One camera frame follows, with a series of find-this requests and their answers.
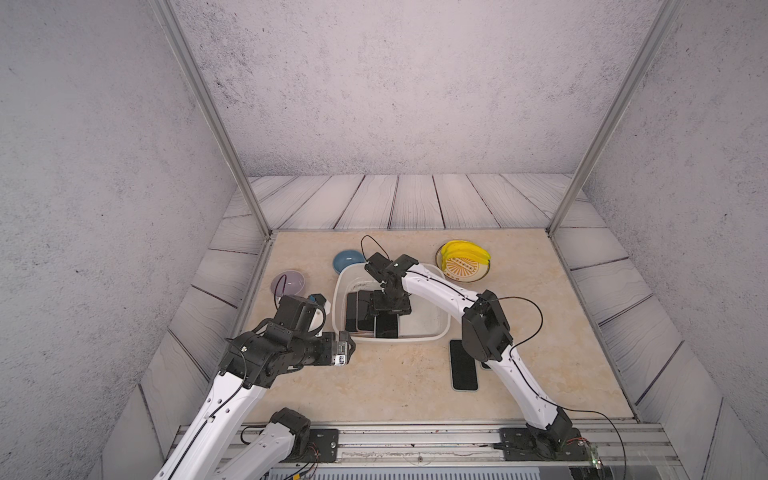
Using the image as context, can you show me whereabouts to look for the black phone grey-green case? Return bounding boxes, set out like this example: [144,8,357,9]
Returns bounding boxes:
[374,312,399,339]

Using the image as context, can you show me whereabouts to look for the black phone purple case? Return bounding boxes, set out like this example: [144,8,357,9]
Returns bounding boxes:
[356,290,376,332]

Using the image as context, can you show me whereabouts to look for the white plastic storage box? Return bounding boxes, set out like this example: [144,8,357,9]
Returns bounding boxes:
[328,263,452,343]

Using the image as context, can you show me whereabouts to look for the black phone green case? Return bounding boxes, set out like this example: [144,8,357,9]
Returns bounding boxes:
[449,340,479,392]

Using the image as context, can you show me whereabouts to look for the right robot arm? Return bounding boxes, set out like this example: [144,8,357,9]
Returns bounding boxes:
[364,253,573,459]

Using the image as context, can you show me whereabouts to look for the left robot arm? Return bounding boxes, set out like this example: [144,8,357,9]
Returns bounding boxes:
[156,294,355,479]

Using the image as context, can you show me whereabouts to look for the black phone far left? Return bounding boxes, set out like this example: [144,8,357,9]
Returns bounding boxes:
[345,292,358,332]

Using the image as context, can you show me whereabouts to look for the blue bowl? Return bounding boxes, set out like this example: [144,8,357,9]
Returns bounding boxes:
[332,249,366,274]

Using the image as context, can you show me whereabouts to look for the patterned plate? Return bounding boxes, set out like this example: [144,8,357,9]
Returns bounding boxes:
[435,246,491,283]

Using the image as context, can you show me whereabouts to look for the purple bowl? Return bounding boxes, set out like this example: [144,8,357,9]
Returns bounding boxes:
[270,270,306,297]

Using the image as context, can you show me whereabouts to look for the yellow banana bunch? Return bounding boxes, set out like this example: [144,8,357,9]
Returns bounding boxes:
[438,240,491,268]

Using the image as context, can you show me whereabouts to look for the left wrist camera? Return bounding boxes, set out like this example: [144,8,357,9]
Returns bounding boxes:
[274,294,331,336]

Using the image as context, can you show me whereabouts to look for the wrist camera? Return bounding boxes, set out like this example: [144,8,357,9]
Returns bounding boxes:
[274,294,331,336]
[364,252,392,284]

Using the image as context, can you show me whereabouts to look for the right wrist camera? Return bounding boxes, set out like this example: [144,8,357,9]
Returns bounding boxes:
[364,252,392,284]

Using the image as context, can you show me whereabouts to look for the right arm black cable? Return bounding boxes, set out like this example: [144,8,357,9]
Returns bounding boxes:
[359,233,629,480]

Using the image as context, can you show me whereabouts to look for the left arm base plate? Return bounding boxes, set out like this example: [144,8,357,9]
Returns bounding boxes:
[283,428,339,464]

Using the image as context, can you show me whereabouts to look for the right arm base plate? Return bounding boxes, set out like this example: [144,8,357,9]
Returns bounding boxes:
[493,427,591,462]

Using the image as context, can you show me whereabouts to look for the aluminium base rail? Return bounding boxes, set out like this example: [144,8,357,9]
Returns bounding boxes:
[173,422,685,480]

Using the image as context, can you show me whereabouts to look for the left metal frame post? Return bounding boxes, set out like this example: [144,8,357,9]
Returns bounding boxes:
[149,0,272,237]

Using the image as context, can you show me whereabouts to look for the metal frame post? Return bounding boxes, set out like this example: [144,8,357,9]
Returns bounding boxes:
[546,0,684,239]
[149,0,272,237]

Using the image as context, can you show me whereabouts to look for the right metal frame post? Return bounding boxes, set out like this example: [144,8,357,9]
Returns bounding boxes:
[546,0,684,239]

